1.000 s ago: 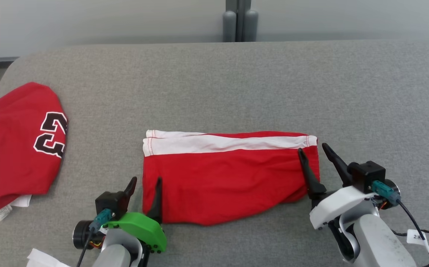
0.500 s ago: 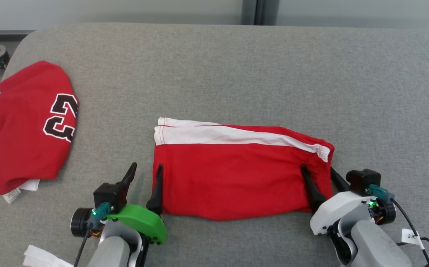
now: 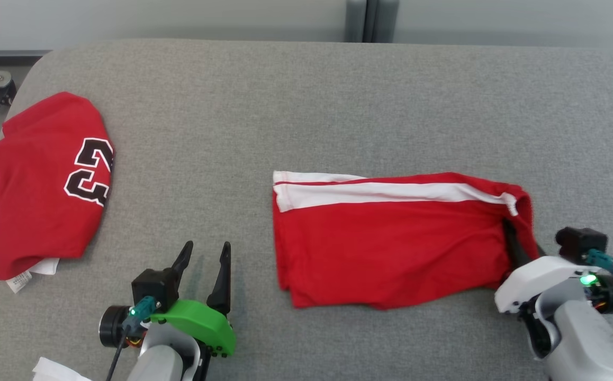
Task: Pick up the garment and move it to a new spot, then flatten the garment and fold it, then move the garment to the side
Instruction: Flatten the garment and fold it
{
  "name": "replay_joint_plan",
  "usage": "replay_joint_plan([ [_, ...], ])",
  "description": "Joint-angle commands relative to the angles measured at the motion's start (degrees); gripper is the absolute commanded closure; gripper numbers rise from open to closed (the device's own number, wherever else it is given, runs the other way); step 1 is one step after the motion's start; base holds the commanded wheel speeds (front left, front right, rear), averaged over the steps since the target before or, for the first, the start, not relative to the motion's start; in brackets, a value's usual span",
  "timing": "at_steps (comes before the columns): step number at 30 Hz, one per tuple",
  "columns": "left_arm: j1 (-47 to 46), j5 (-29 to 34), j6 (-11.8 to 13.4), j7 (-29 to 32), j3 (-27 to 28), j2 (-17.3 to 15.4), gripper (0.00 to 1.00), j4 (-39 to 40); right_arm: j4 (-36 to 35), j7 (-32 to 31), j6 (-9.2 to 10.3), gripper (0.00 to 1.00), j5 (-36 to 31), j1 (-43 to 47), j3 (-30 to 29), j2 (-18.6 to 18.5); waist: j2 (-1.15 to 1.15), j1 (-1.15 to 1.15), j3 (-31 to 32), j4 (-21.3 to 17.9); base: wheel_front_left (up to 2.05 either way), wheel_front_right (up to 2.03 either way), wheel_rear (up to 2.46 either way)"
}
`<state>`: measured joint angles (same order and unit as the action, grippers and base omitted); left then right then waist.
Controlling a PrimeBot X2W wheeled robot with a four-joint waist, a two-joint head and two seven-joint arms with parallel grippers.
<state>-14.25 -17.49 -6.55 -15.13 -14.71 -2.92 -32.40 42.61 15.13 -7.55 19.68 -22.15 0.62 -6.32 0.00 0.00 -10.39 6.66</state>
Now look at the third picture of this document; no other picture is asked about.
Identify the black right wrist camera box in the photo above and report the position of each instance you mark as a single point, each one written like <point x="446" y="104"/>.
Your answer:
<point x="579" y="243"/>

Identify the grey partition post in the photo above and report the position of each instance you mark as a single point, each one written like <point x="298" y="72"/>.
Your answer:
<point x="386" y="21"/>
<point x="357" y="21"/>

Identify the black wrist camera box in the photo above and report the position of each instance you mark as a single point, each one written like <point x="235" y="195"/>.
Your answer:
<point x="153" y="286"/>
<point x="579" y="243"/>

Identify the red shorts with white stripe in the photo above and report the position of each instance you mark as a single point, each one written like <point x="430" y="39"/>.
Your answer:
<point x="391" y="248"/>

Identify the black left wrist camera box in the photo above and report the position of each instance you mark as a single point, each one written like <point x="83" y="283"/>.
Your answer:
<point x="153" y="286"/>

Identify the large white paper tag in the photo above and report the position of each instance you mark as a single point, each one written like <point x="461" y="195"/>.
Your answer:
<point x="55" y="370"/>

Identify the red jersey with black number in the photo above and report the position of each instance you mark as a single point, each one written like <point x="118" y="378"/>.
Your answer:
<point x="31" y="201"/>

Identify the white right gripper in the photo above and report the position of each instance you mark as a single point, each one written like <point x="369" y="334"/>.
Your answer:
<point x="534" y="278"/>

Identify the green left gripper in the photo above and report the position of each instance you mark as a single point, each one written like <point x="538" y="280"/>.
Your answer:
<point x="206" y="325"/>

